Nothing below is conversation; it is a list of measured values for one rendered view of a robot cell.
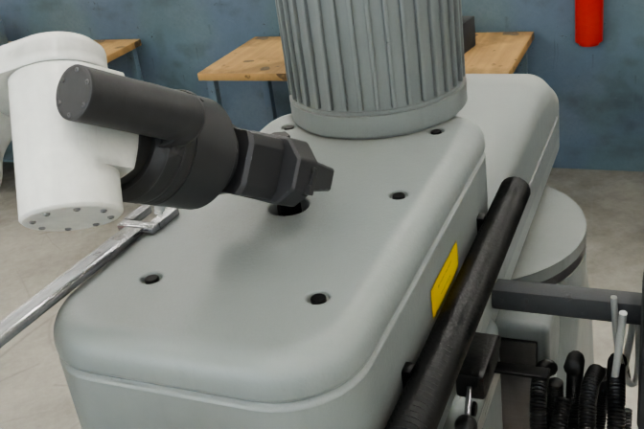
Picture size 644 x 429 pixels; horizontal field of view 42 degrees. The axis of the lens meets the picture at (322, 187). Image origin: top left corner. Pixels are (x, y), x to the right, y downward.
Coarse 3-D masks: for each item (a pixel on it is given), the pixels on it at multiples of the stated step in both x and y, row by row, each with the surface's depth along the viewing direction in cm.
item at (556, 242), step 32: (544, 192) 143; (544, 224) 133; (576, 224) 132; (544, 256) 124; (576, 256) 126; (512, 320) 117; (544, 320) 116; (576, 320) 128; (512, 352) 117; (544, 352) 116; (512, 384) 120; (512, 416) 122
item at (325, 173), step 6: (318, 168) 72; (324, 168) 72; (330, 168) 73; (318, 174) 72; (324, 174) 73; (330, 174) 73; (318, 180) 72; (324, 180) 73; (330, 180) 73; (318, 186) 72; (324, 186) 73; (330, 186) 74
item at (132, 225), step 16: (144, 208) 77; (128, 224) 74; (144, 224) 74; (160, 224) 74; (112, 240) 71; (128, 240) 72; (96, 256) 69; (112, 256) 70; (64, 272) 67; (80, 272) 67; (48, 288) 65; (64, 288) 65; (32, 304) 63; (48, 304) 63; (16, 320) 62; (32, 320) 62; (0, 336) 60
